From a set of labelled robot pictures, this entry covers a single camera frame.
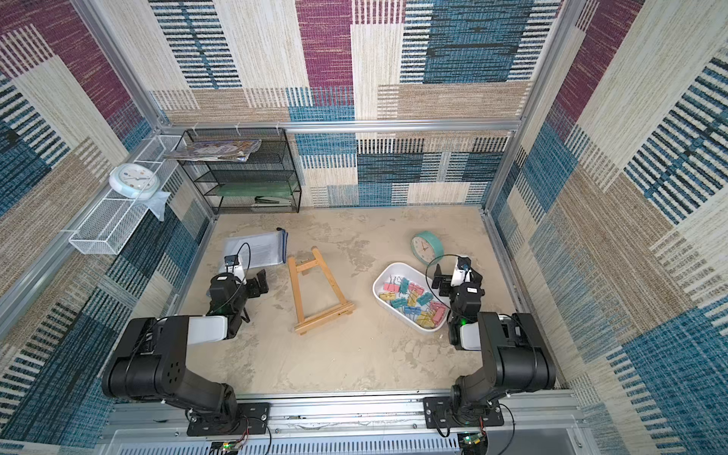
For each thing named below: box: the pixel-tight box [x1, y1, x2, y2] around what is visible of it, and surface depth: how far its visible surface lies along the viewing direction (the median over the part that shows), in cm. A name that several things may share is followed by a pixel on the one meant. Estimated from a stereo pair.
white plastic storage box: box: [372, 261, 452, 334], surface depth 96 cm
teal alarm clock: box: [410, 230, 445, 266], surface depth 101 cm
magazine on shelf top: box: [163, 139, 262, 163], surface depth 83 cm
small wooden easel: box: [288, 245, 355, 335], surface depth 87 cm
